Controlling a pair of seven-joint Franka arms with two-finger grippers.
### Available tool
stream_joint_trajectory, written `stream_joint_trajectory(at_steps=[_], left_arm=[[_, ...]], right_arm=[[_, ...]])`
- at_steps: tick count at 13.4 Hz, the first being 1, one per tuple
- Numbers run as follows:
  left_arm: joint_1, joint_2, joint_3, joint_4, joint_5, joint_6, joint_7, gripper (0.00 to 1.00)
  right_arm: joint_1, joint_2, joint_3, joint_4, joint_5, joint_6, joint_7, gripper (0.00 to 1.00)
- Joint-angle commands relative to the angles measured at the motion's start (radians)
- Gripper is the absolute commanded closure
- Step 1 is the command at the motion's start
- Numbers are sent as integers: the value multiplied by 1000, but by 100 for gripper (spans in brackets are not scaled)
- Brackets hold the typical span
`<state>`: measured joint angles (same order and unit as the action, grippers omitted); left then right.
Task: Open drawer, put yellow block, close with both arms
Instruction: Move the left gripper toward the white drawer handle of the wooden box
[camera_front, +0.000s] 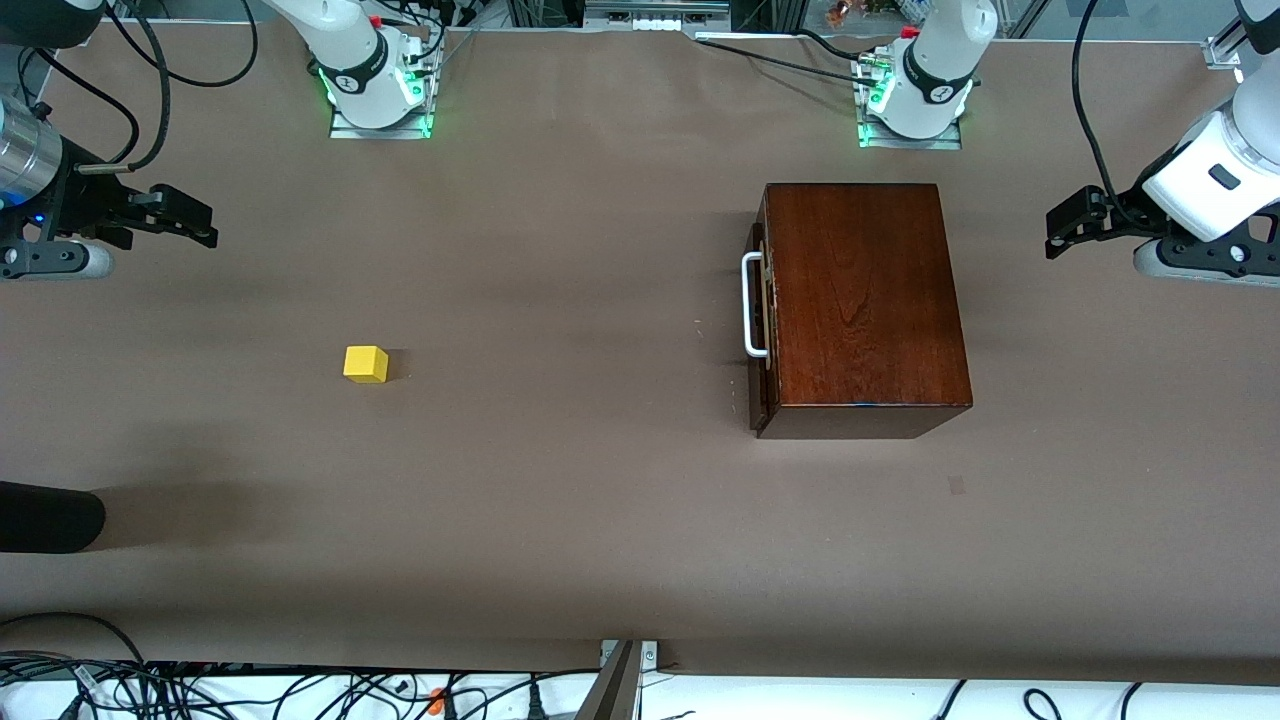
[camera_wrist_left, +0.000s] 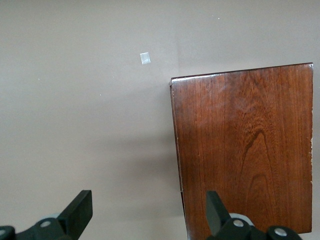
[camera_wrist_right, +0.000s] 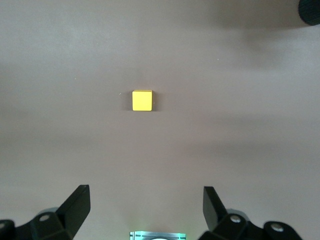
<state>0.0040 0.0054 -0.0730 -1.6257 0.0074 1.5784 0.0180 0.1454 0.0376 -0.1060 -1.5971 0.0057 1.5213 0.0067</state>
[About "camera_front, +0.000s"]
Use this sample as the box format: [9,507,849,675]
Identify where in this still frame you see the long black base cable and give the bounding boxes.
[694,34,873,87]

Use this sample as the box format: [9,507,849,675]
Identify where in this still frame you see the dark wooden drawer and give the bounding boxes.
[749,222,779,433]

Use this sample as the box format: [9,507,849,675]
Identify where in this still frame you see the yellow cube block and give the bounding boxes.
[343,345,390,385]

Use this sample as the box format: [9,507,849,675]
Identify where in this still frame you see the thin black cable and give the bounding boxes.
[18,44,141,166]

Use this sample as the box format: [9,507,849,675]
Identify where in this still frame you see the grey metal post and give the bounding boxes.
[574,640,643,720]

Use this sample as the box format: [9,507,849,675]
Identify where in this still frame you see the tangled black floor cables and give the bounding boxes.
[0,611,603,720]

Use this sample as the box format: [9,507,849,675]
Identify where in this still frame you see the dark brown wooden drawer box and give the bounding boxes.
[750,182,975,441]

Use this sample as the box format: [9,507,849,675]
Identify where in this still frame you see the aluminium frame rail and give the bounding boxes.
[584,0,732,22]

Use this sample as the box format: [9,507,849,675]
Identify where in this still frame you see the white drawer handle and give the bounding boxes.
[740,251,772,359]

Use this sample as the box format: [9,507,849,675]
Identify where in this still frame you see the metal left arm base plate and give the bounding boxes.
[855,50,964,152]

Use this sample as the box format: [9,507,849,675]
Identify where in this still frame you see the thick black gripper cable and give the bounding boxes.
[75,0,172,177]

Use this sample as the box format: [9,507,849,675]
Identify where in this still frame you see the looping black cable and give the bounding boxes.
[110,0,260,90]

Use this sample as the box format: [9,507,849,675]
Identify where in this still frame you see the black foam cylinder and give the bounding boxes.
[0,480,107,555]

